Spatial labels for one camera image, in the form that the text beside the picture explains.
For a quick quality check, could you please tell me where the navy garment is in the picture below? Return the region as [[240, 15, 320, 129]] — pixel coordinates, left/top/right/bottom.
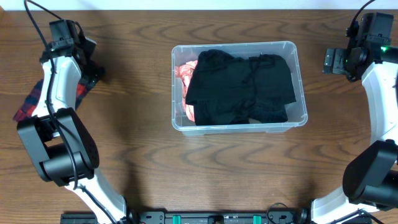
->
[[249, 102, 288, 123]]

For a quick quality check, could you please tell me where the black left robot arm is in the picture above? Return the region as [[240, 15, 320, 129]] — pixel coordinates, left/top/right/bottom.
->
[[17, 31, 139, 223]]

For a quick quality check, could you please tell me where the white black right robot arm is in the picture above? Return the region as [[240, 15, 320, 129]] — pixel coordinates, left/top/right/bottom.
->
[[292, 28, 397, 223]]

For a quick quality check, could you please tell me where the clear plastic storage bin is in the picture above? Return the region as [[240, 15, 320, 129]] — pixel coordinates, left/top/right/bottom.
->
[[171, 41, 308, 136]]

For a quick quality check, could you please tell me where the red navy plaid shirt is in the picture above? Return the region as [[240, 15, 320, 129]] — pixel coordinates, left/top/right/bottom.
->
[[13, 60, 104, 122]]

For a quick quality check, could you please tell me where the pink folded garment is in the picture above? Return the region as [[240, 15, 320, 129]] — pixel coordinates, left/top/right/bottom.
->
[[175, 60, 198, 121]]

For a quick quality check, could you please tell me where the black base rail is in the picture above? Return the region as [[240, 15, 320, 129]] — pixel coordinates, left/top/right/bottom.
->
[[60, 210, 312, 224]]

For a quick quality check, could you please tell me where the large black garment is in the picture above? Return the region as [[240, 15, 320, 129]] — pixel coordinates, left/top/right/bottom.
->
[[186, 49, 296, 126]]

